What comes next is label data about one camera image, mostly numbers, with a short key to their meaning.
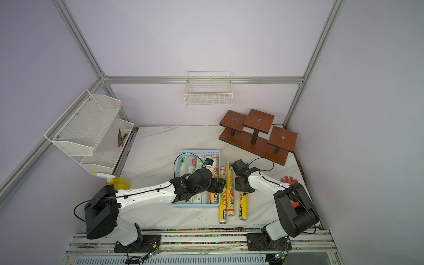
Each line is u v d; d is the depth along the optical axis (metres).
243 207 0.80
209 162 0.72
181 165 0.97
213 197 0.84
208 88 0.96
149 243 0.73
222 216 0.78
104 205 0.47
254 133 1.03
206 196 0.84
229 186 0.88
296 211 0.44
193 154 0.69
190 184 0.61
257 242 0.73
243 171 0.71
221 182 0.72
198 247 0.73
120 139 0.96
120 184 0.93
